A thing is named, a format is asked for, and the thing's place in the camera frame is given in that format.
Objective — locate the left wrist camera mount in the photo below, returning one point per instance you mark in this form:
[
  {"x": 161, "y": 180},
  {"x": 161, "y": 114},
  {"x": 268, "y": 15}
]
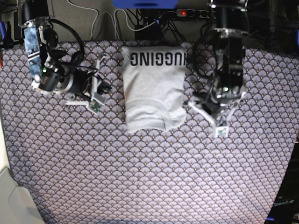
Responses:
[{"x": 220, "y": 125}]

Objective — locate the black OpenArm box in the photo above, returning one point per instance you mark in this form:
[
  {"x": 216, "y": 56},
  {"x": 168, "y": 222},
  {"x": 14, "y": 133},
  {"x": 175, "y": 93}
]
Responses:
[{"x": 285, "y": 209}]

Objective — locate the white plastic bin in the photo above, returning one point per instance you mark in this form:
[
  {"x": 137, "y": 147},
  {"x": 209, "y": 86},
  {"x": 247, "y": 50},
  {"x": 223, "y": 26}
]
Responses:
[{"x": 16, "y": 204}]

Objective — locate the blue mount plate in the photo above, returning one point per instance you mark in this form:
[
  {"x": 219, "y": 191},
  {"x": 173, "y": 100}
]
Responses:
[{"x": 145, "y": 4}]

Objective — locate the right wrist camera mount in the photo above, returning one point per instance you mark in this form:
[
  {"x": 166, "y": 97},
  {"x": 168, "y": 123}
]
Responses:
[{"x": 93, "y": 101}]

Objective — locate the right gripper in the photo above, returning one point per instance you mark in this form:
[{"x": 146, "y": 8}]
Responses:
[{"x": 80, "y": 82}]

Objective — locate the light grey T-shirt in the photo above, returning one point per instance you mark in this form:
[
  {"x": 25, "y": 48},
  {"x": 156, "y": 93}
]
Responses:
[{"x": 153, "y": 84}]

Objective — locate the fan-patterned purple tablecloth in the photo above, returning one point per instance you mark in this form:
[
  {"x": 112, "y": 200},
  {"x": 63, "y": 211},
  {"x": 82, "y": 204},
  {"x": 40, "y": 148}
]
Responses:
[{"x": 82, "y": 168}]

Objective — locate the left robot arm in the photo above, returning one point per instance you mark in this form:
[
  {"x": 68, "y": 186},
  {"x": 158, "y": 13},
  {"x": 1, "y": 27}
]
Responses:
[{"x": 229, "y": 25}]

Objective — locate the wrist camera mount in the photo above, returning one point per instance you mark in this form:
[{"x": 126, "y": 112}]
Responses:
[
  {"x": 93, "y": 101},
  {"x": 220, "y": 125}
]

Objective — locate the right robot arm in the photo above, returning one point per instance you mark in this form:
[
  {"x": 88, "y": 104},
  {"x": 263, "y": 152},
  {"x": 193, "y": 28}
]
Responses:
[{"x": 49, "y": 74}]

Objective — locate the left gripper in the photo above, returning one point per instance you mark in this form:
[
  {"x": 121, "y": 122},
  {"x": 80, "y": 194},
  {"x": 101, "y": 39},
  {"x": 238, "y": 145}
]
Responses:
[{"x": 216, "y": 108}]

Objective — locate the black power strip red switch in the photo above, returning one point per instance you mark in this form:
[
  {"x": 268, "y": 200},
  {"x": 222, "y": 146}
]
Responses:
[{"x": 193, "y": 13}]

